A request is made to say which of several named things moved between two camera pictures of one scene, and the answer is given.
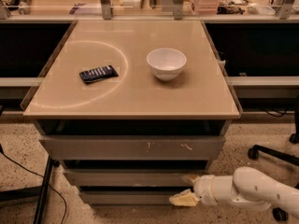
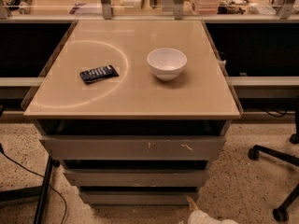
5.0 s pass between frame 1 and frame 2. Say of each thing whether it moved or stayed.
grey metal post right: stayed
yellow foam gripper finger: moved
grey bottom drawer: stayed
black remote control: stayed
